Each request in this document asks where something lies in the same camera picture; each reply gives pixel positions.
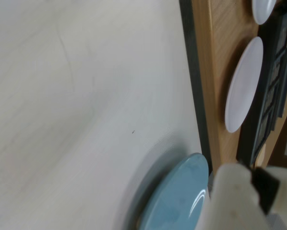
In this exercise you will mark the blue ceramic dish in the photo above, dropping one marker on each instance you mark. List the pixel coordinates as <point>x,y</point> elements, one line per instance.
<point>177,191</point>

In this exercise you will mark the large white plastic plate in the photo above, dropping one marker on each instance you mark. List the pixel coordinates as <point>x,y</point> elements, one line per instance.
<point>245,83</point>

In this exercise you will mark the light wooden board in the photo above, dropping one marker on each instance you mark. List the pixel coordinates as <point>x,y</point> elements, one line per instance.
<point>220,48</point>

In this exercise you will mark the small white plastic plate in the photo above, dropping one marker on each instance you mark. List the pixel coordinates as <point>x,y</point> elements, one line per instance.
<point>262,9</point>

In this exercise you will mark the dark grey toy rail track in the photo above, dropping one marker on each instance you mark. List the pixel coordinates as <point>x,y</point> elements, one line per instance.
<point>273,95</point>

